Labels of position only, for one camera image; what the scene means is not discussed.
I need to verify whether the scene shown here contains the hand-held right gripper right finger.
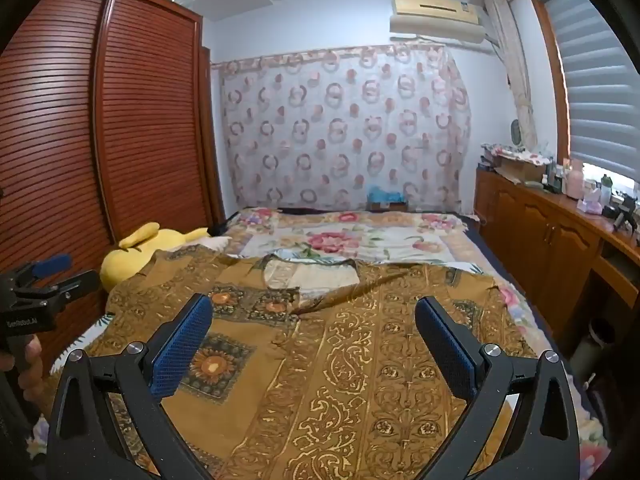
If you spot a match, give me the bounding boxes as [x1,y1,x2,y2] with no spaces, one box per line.
[414,296,583,480]

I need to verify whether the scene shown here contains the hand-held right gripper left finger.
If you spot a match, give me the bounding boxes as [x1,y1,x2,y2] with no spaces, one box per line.
[46,294,216,480]

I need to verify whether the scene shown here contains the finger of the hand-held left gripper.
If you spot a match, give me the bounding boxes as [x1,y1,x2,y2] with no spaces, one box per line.
[30,270,100,307]
[15,254,73,286]

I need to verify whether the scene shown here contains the brown patterned shirt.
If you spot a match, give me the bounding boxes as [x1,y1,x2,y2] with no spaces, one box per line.
[47,245,556,480]

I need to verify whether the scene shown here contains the person's left hand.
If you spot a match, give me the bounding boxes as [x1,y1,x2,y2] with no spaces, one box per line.
[14,332,45,411]

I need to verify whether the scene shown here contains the yellow plush toy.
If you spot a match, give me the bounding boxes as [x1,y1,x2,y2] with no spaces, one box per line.
[99,221,211,293]

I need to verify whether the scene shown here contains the wooden louvered wardrobe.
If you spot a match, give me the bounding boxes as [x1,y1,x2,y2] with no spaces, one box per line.
[0,0,226,376]

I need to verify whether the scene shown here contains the low wooden cabinet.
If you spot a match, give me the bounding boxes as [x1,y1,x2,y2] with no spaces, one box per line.
[472,167,640,341]

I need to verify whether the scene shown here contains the dark round container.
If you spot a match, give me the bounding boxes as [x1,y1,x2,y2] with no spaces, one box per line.
[570,317,617,377]

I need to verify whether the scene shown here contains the floral bedsheet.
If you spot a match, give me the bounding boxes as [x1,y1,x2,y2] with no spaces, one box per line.
[27,207,611,480]

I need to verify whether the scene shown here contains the blue cloth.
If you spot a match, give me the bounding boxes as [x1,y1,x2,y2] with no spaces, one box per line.
[367,186,407,204]

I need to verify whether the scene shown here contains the open cardboard box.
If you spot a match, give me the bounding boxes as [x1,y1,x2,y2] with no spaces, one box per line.
[499,156,549,184]

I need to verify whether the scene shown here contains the floral cloth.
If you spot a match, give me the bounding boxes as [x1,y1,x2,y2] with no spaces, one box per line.
[481,141,552,162]

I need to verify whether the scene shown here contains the pink bottle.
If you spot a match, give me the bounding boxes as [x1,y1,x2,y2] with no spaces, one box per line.
[565,159,585,197]

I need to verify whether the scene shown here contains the small black tripod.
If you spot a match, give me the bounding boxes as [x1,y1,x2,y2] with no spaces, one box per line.
[614,195,639,234]

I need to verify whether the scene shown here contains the grey window blind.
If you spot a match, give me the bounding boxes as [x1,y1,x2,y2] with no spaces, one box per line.
[542,0,640,181]

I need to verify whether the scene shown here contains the window with grey blind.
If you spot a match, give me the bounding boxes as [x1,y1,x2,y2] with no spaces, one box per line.
[527,0,640,183]

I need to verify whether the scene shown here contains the beige air conditioner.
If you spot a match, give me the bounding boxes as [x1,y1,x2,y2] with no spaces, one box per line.
[389,0,487,45]

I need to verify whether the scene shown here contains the ring patterned sheer curtain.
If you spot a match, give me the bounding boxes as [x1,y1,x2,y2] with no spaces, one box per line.
[210,42,473,213]

